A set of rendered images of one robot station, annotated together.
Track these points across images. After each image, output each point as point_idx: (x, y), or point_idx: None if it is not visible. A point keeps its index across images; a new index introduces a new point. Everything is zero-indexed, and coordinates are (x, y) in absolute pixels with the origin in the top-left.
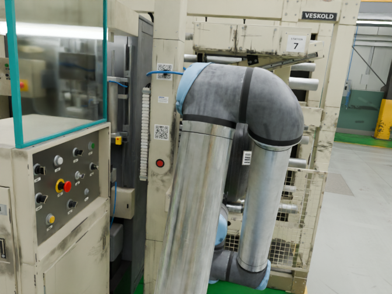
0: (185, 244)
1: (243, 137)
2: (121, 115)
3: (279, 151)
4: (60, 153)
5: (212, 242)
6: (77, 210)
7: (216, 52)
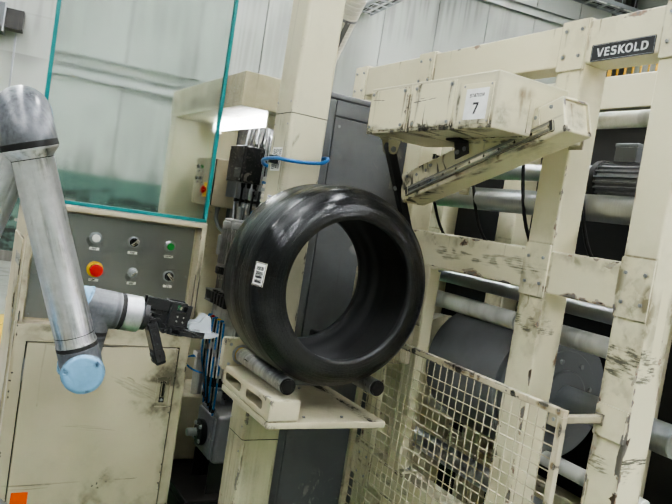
0: None
1: (264, 240)
2: None
3: (12, 163)
4: (103, 231)
5: None
6: None
7: (418, 140)
